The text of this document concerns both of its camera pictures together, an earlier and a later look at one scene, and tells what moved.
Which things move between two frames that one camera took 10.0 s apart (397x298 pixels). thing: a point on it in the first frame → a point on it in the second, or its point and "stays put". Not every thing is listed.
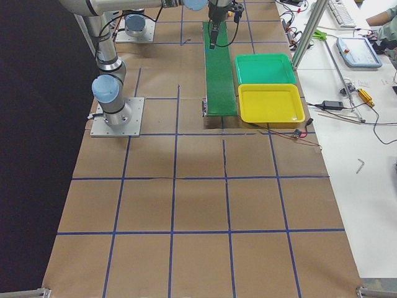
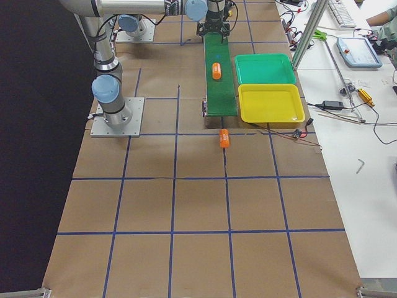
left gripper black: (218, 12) → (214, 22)
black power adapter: (332, 105) stays put
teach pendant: (356, 52) stays put
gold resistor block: (365, 97) stays put
